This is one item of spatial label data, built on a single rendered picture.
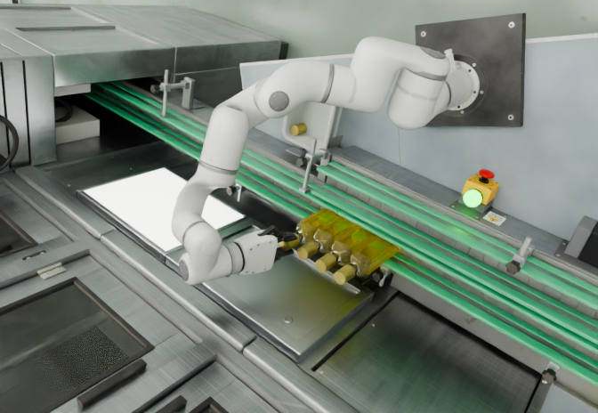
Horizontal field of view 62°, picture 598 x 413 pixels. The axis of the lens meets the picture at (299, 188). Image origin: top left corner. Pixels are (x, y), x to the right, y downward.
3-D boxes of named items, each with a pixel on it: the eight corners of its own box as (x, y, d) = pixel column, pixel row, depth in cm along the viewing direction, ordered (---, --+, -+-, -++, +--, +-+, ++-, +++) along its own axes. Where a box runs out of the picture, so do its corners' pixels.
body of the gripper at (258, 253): (236, 284, 120) (275, 272, 126) (242, 249, 115) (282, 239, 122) (221, 266, 125) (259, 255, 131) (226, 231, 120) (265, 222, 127)
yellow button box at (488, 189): (467, 195, 139) (457, 202, 133) (476, 171, 135) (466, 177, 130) (491, 206, 135) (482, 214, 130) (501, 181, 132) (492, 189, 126)
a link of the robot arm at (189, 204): (246, 172, 108) (220, 261, 112) (216, 154, 117) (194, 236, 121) (212, 168, 102) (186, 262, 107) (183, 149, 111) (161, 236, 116)
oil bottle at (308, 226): (334, 215, 153) (290, 239, 137) (337, 199, 150) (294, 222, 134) (349, 224, 150) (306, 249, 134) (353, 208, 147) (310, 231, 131)
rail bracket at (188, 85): (195, 107, 192) (146, 117, 175) (199, 64, 185) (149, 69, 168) (204, 111, 190) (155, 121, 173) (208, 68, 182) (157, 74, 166)
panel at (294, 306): (164, 172, 183) (76, 198, 157) (164, 164, 181) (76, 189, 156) (372, 300, 139) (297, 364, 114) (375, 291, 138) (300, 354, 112)
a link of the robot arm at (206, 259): (176, 218, 111) (196, 237, 104) (219, 210, 117) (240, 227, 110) (174, 277, 116) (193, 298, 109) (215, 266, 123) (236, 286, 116)
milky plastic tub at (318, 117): (296, 132, 169) (279, 137, 163) (309, 67, 159) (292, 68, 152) (338, 151, 161) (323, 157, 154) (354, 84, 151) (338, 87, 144)
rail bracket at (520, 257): (518, 247, 121) (501, 269, 111) (529, 222, 118) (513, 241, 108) (534, 255, 119) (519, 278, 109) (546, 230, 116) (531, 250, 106)
